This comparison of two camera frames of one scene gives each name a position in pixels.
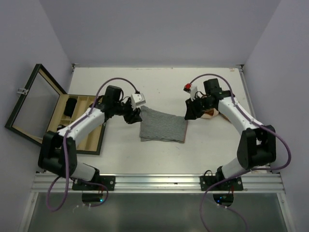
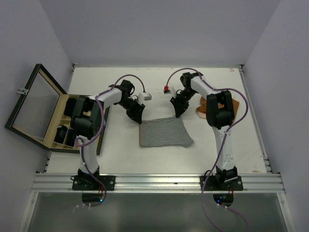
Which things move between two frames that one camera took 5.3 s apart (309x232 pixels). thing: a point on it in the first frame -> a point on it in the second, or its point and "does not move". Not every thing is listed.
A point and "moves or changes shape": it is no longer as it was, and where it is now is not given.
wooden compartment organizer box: (69, 107) does not move
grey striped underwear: (156, 126) moves or changes shape
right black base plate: (235, 184) does not move
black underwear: (70, 107) does not move
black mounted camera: (108, 181) does not move
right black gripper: (192, 112) -> (180, 107)
